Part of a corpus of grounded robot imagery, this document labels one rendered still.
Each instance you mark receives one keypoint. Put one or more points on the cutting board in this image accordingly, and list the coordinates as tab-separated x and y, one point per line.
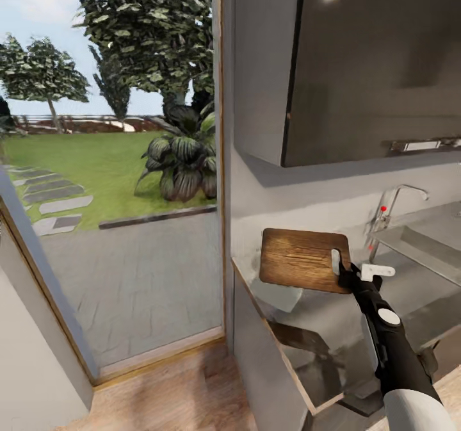
303	259

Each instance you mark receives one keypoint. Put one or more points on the cabinet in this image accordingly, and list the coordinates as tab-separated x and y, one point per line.
328	81

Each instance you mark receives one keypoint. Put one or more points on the dishwasher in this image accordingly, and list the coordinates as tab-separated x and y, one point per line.
361	409

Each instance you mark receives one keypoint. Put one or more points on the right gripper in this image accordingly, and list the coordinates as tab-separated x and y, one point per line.
352	281

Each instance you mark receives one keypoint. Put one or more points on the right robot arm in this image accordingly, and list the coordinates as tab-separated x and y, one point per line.
411	402

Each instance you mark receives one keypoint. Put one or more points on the drop in sink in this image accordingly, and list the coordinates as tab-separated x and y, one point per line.
434	242

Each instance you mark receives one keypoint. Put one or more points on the fixed window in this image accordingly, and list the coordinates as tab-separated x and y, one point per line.
111	174

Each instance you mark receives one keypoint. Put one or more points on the bowl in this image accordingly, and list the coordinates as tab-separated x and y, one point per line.
255	264

